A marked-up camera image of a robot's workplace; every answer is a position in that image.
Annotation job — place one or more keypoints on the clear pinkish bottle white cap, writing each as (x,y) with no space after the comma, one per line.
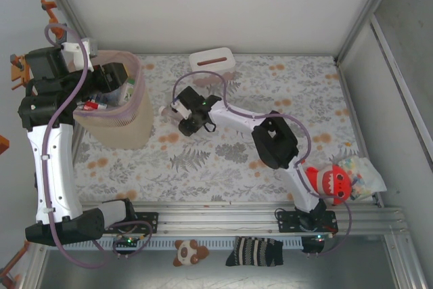
(164,111)

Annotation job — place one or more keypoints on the clear bottle red label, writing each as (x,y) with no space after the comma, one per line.
(91,105)

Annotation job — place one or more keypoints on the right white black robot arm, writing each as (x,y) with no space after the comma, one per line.
(236,118)

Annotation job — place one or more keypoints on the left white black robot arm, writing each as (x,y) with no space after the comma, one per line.
(54,167)

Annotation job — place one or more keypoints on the beige mesh bin pink bag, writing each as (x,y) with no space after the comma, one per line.
(128,130)

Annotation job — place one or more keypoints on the white pink tissue box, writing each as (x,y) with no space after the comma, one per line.
(211,60)

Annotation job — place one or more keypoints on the brown white panda plush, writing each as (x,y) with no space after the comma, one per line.
(184,251)

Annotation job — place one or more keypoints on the red shark plush toy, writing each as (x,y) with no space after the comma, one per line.
(324,180)

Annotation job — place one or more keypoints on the black controller board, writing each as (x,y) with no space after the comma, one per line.
(313,245)
(128,242)

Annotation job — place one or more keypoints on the black white striped sock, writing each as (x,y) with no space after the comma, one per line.
(253,251)

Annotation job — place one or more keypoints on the white printed soft pack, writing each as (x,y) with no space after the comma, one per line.
(368,174)

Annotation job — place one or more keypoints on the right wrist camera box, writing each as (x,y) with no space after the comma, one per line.
(181,109)

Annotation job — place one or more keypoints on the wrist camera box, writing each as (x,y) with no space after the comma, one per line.
(181,109)
(72,47)

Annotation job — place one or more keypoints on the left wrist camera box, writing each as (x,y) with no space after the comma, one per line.
(72,47)

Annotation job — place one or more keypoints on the aluminium front rail base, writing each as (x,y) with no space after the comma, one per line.
(220,221)

